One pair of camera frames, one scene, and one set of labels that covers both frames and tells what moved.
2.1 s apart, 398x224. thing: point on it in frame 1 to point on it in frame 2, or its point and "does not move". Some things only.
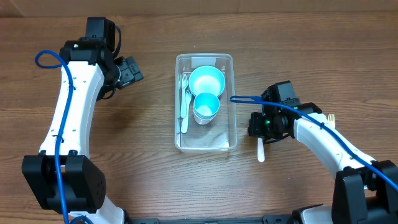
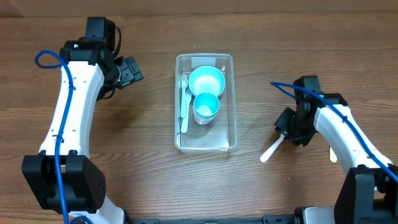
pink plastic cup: x=203 y=122 does not move
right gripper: x=254 y=130 to x=303 y=137
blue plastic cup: x=206 y=104 does not move
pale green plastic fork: x=184 y=83 does not move
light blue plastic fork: x=185 y=120 does not move
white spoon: x=260 y=151 to x=269 y=151
